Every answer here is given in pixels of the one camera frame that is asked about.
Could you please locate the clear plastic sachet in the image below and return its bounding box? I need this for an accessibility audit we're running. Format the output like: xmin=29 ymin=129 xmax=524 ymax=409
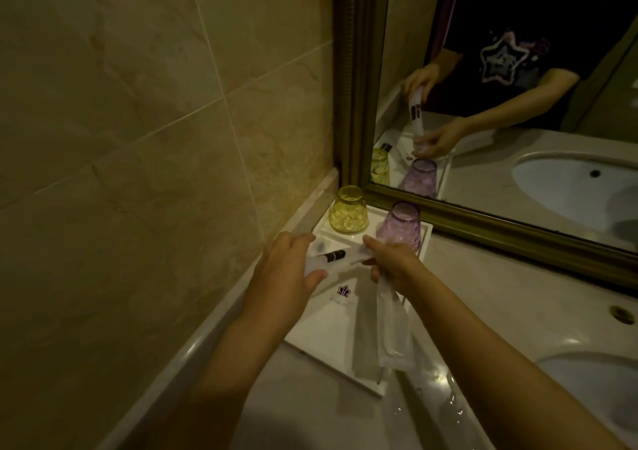
xmin=374 ymin=275 xmax=416 ymax=372

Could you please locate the person's left hand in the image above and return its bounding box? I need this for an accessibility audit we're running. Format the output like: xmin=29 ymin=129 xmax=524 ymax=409
xmin=242 ymin=232 xmax=330 ymax=327

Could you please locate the white sink basin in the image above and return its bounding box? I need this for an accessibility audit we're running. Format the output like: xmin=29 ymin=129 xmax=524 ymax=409
xmin=535 ymin=350 xmax=638 ymax=450

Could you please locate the person's left forearm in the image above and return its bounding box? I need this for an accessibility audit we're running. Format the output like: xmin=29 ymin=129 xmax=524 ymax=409
xmin=142 ymin=310 xmax=302 ymax=450

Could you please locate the white rectangular tray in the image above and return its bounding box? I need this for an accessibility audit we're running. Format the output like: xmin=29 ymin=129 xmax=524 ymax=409
xmin=283 ymin=209 xmax=434 ymax=398

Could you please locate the white packet with black label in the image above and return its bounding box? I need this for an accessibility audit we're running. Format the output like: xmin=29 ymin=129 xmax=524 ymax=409
xmin=303 ymin=247 xmax=373 ymax=280

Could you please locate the person's right hand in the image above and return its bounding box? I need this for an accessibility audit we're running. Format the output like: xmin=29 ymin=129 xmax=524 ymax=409
xmin=361 ymin=235 xmax=430 ymax=298

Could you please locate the yellow glass cup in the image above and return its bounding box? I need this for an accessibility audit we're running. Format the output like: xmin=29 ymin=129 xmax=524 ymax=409
xmin=328 ymin=185 xmax=370 ymax=236

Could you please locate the gold framed wall mirror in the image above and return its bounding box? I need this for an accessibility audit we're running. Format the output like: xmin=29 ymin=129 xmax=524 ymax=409
xmin=332 ymin=0 xmax=638 ymax=292

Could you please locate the purple glass cup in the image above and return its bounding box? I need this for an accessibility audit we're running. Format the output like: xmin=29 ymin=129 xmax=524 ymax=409
xmin=376 ymin=201 xmax=424 ymax=257

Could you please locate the person's right forearm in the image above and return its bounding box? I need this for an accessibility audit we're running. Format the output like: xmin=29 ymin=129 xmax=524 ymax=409
xmin=398 ymin=271 xmax=630 ymax=450

